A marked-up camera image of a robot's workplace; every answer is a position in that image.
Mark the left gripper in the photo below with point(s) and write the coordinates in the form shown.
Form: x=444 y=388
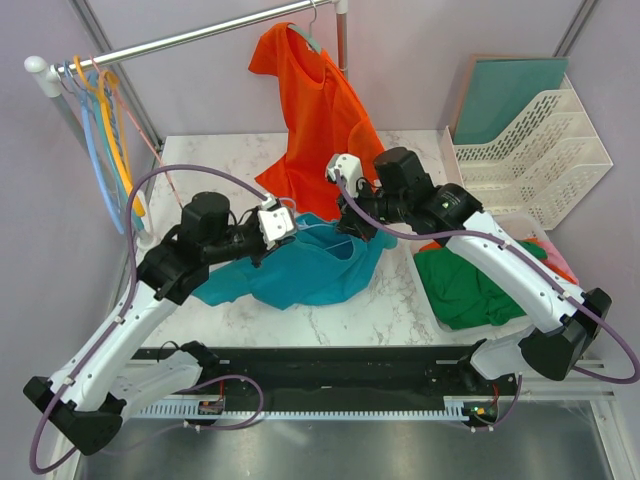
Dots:
x=257 y=258

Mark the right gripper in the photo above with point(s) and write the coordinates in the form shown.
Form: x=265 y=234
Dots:
x=351 y=220

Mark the light blue wire hanger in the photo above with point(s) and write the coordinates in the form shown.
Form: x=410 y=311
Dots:
x=319 y=237

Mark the teal t shirt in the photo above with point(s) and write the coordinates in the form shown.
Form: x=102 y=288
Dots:
x=289 y=276

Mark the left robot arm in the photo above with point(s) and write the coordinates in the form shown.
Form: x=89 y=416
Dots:
x=90 y=397

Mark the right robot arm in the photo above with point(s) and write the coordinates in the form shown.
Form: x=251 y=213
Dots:
x=563 y=317

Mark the orange shirt in bin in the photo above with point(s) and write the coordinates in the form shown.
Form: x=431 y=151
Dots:
x=440 y=269

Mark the orange t shirt on hanger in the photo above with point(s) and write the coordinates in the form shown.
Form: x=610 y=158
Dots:
x=323 y=115

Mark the green t shirt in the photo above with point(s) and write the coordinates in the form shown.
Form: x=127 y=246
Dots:
x=462 y=296

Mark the teal hanger with shirt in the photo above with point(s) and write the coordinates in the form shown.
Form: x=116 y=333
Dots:
x=307 y=34

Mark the pink shirt in bin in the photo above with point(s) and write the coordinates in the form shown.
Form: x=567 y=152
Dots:
x=554 y=259

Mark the orange plastic hanger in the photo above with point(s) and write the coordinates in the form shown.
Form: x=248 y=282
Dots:
x=117 y=140

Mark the blue plastic hanger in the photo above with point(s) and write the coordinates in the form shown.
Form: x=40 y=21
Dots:
x=108 y=184

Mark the teal plastic hanger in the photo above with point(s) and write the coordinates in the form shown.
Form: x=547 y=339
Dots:
x=110 y=150

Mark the teal folder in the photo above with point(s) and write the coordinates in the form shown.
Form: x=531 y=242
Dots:
x=496 y=88

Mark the white file organizer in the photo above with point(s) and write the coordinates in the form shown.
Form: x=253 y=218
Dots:
x=544 y=163

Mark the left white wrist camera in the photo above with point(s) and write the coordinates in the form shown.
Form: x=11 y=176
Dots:
x=276 y=221

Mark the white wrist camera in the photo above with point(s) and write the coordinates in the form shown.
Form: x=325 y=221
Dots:
x=348 y=168
x=276 y=221

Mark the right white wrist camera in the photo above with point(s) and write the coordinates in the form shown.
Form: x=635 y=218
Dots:
x=348 y=168

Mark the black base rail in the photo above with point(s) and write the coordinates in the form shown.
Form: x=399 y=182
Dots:
x=408 y=383

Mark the pink wire hanger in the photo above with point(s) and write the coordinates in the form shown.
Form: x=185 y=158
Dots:
x=112 y=107

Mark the metal clothes rail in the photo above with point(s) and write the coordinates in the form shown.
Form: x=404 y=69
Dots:
x=183 y=64

